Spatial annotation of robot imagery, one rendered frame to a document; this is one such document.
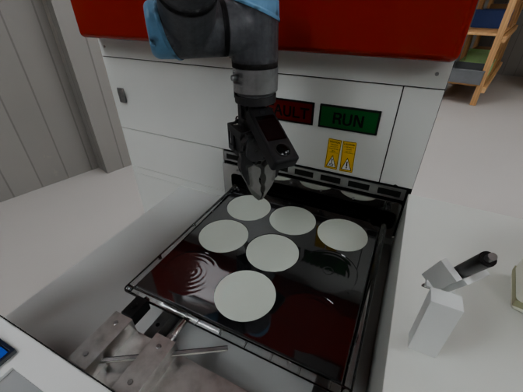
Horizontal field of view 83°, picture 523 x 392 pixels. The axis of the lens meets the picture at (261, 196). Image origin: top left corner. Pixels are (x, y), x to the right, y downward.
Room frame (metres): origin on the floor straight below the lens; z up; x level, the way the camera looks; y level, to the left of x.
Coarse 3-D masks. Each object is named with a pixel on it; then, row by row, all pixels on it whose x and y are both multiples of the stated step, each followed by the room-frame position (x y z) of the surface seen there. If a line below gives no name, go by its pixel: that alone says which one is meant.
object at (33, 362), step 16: (0, 320) 0.22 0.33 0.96; (0, 336) 0.20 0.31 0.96; (16, 336) 0.20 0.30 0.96; (16, 352) 0.18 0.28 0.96; (32, 352) 0.18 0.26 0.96; (48, 352) 0.18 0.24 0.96; (0, 368) 0.17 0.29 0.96; (16, 368) 0.17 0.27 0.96; (32, 368) 0.17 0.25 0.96; (48, 368) 0.17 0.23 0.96; (64, 368) 0.17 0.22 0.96; (0, 384) 0.15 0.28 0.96; (16, 384) 0.15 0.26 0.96; (32, 384) 0.15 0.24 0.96; (48, 384) 0.15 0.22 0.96; (64, 384) 0.15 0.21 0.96; (80, 384) 0.15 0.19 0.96; (96, 384) 0.15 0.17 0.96
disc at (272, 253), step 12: (252, 240) 0.44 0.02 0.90; (264, 240) 0.44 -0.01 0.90; (276, 240) 0.44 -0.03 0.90; (288, 240) 0.44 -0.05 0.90; (252, 252) 0.41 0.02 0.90; (264, 252) 0.41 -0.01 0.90; (276, 252) 0.41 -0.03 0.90; (288, 252) 0.41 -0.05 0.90; (252, 264) 0.38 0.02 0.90; (264, 264) 0.38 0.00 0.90; (276, 264) 0.38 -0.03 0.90; (288, 264) 0.38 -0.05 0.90
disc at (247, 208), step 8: (232, 200) 0.58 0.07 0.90; (240, 200) 0.58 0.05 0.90; (248, 200) 0.58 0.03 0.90; (256, 200) 0.58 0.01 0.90; (264, 200) 0.58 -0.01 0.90; (232, 208) 0.55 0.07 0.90; (240, 208) 0.55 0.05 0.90; (248, 208) 0.55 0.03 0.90; (256, 208) 0.55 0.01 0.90; (264, 208) 0.55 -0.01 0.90; (232, 216) 0.52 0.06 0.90; (240, 216) 0.52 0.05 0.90; (248, 216) 0.52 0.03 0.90; (256, 216) 0.52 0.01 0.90
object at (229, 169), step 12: (228, 168) 0.69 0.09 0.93; (228, 180) 0.69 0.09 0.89; (276, 180) 0.63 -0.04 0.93; (288, 180) 0.61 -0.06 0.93; (300, 180) 0.60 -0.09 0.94; (312, 180) 0.60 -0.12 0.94; (312, 192) 0.59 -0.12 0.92; (324, 192) 0.58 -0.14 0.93; (336, 192) 0.56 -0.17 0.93; (348, 192) 0.55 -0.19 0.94; (360, 192) 0.55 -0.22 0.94; (360, 204) 0.54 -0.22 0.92; (372, 204) 0.53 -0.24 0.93; (384, 204) 0.52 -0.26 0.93; (396, 204) 0.51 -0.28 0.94; (396, 216) 0.51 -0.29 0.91
